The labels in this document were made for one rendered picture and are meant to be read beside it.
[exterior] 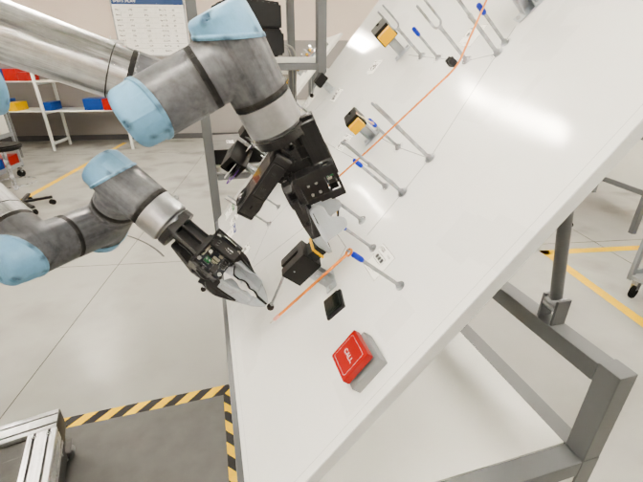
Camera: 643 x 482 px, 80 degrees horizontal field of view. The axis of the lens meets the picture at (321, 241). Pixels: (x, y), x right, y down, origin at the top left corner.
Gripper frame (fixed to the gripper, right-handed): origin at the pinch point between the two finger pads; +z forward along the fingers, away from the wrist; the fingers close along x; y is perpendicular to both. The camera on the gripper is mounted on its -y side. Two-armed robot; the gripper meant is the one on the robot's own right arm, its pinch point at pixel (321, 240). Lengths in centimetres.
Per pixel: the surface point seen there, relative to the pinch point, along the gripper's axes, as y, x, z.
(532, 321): 30.5, -4.0, 35.9
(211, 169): -41, 91, 13
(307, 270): -4.0, -2.4, 2.7
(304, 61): 9, 107, -3
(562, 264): 36.6, -4.3, 22.1
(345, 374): -1.6, -22.2, 4.7
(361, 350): 1.3, -20.6, 3.4
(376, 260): 7.1, -4.6, 4.5
